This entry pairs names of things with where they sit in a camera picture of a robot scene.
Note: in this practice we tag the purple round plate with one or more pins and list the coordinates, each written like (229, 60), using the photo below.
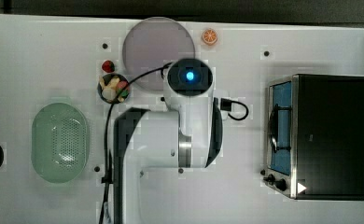
(152, 43)

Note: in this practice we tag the orange slice toy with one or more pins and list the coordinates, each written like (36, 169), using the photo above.
(209, 37)

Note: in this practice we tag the red toy strawberry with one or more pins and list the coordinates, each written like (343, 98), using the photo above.
(108, 66)

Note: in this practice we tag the dark bowl of toy food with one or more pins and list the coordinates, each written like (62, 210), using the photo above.
(113, 88)

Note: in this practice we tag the green perforated oval basket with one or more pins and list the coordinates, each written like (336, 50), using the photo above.
(60, 142)

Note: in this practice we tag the black toaster oven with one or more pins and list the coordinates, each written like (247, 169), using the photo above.
(315, 137)

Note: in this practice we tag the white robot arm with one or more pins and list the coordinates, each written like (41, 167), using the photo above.
(187, 134)

